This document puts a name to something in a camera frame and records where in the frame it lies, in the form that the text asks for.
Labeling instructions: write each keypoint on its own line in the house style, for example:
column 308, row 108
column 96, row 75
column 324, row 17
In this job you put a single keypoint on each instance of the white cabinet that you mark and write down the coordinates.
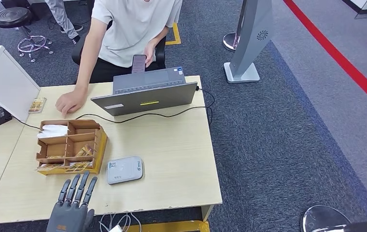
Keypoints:
column 7, row 83

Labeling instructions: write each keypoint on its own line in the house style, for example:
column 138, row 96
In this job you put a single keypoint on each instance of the person's legs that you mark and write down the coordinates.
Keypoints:
column 62, row 19

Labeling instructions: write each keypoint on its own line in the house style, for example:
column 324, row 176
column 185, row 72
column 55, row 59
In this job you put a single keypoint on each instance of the grey laptop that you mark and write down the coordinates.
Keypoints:
column 145, row 101

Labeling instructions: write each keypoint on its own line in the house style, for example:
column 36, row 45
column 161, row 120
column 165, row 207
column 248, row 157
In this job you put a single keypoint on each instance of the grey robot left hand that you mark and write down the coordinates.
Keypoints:
column 70, row 217

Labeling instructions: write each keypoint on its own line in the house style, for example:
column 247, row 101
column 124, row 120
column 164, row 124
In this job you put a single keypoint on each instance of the chrome stanchion base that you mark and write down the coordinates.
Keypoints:
column 322, row 219
column 229, row 41

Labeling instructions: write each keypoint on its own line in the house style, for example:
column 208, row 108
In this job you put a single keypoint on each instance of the silver kiosk stand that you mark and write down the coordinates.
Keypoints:
column 250, row 38

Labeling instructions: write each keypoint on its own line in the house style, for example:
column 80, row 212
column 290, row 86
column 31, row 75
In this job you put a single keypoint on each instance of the yellow floor tape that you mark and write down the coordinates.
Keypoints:
column 175, row 33
column 170, row 226

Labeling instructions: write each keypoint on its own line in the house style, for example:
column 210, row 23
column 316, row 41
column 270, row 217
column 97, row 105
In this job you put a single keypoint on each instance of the black round stool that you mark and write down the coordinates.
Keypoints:
column 12, row 16

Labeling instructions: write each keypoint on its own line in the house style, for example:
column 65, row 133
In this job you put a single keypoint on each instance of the person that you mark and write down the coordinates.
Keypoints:
column 132, row 28

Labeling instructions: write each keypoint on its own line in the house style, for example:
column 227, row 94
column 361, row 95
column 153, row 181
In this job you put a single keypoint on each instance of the small white box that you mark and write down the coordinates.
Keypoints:
column 115, row 229

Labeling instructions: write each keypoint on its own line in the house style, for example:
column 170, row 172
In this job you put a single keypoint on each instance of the clear tray with gold cards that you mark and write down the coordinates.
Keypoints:
column 37, row 105

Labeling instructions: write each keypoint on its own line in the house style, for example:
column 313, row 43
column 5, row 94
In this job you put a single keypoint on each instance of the white card stack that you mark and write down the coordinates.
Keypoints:
column 53, row 131

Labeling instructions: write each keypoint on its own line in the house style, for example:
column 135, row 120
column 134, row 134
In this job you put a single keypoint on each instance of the dark smartphone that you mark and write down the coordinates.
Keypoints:
column 138, row 64

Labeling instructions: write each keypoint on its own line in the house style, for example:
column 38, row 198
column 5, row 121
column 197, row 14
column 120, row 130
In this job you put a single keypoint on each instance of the black power adapter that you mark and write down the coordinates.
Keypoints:
column 0, row 113

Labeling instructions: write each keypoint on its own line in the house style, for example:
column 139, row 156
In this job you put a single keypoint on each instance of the brown cardboard organizer box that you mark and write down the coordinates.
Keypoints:
column 99, row 147

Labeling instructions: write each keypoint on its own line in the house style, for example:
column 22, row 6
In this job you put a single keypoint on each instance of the person's right forearm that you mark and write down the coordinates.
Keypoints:
column 86, row 69

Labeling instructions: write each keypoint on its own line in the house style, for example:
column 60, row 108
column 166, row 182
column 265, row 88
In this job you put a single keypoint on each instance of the person's left forearm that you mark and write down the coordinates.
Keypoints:
column 161, row 36

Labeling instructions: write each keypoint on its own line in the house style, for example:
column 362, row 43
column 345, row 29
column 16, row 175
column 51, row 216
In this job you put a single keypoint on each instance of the person's left hand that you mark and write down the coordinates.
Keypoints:
column 151, row 52

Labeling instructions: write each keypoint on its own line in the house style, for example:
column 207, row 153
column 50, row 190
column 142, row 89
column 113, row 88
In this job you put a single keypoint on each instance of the person's right hand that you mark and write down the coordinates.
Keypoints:
column 71, row 101

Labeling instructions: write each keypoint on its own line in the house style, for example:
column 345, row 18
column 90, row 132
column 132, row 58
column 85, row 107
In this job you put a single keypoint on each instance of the gold patterned room key card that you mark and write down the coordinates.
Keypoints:
column 85, row 150
column 79, row 166
column 49, row 166

